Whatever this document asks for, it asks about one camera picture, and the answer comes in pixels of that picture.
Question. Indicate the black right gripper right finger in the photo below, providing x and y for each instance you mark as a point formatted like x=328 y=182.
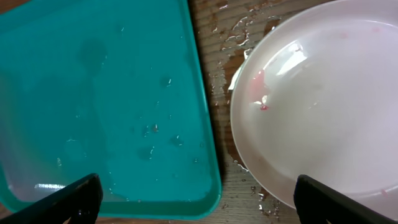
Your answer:
x=317 y=203

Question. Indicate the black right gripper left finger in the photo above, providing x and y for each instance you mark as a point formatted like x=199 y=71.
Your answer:
x=78 y=202

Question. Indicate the white plate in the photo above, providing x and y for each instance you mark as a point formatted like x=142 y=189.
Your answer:
x=318 y=96

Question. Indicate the light blue plate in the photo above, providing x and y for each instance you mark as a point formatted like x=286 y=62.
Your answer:
x=235 y=64

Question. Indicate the teal serving tray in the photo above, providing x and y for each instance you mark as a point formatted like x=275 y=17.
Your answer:
x=107 y=87

